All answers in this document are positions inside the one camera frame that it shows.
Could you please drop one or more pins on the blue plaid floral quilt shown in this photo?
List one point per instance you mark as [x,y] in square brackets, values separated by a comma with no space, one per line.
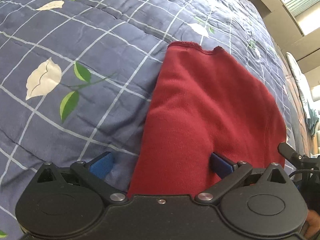
[77,77]

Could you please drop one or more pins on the red knit garment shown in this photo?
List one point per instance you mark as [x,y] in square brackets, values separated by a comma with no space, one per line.
[204,102]

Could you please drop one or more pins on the brown quilted mattress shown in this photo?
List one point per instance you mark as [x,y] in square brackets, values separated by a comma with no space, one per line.
[299,138]

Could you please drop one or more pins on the floral pillow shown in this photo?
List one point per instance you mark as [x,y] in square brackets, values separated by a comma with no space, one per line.
[310,108]

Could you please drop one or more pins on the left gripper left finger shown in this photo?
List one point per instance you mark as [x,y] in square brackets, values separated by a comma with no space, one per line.
[102,165]

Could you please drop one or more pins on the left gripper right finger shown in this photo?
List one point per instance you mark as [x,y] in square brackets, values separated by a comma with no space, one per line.
[221,165]

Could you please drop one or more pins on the beige window bench cabinet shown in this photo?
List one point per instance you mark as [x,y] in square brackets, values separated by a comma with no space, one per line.
[288,35]

